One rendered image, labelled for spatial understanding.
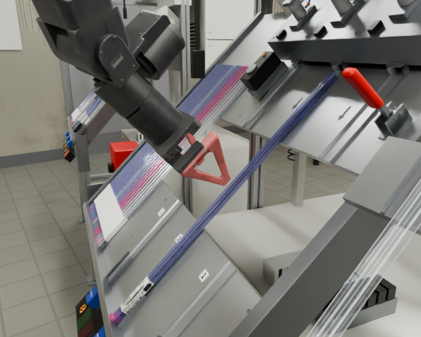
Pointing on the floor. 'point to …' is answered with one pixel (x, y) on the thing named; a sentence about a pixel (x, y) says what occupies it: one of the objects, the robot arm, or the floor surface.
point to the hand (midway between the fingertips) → (210, 168)
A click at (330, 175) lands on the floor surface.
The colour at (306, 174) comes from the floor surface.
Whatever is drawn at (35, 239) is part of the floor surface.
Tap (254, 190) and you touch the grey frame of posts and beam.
